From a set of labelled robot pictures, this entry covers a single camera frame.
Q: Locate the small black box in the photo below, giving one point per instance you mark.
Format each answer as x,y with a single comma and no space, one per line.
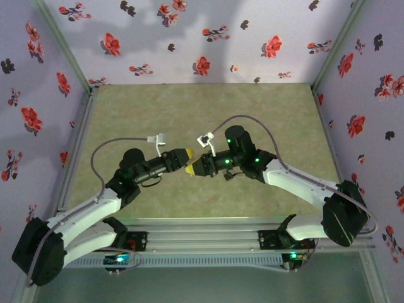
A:
227,175

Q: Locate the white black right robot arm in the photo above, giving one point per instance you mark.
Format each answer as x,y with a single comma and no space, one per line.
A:
293,186

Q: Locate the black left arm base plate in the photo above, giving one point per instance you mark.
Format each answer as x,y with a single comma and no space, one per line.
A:
140,241

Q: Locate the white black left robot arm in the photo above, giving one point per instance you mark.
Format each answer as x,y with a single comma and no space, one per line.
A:
88,208

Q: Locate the aluminium mounting rail beam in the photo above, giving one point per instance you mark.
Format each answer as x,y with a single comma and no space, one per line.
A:
202,235

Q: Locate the grey aluminium frame leg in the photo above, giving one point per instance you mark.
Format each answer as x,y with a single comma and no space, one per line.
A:
375,277
19,296

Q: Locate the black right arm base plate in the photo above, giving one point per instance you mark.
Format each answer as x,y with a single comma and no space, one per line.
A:
265,240

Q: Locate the grey aluminium frame post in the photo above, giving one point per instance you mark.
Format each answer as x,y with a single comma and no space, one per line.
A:
336,47
65,47

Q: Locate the grey aluminium side rail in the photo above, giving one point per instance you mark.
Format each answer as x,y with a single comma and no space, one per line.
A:
72,158
333,151

